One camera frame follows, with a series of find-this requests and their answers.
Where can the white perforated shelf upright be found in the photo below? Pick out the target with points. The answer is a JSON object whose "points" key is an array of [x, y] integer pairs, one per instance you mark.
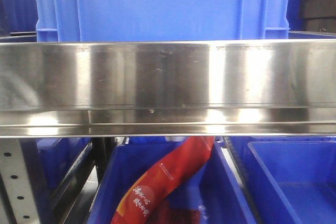
{"points": [[16, 181]]}

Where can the stainless steel shelf rail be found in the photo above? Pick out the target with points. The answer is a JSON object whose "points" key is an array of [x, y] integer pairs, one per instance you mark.
{"points": [[239, 87]]}

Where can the dark blue bin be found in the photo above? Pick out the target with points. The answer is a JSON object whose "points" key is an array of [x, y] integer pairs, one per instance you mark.
{"points": [[211, 196], [57, 156], [290, 179]]}

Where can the dark blue middle bin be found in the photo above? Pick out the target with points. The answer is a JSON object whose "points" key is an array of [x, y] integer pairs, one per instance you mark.
{"points": [[211, 196]]}

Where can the red snack package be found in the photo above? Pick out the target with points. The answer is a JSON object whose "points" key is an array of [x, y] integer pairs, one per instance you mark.
{"points": [[162, 178]]}

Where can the dark blue left bin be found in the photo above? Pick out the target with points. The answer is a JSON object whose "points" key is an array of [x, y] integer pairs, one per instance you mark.
{"points": [[57, 156]]}

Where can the dark blue right bin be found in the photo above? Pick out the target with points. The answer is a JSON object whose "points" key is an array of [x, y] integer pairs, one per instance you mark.
{"points": [[290, 179]]}

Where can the large light blue crate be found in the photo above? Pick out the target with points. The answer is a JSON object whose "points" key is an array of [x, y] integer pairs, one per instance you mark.
{"points": [[161, 20]]}

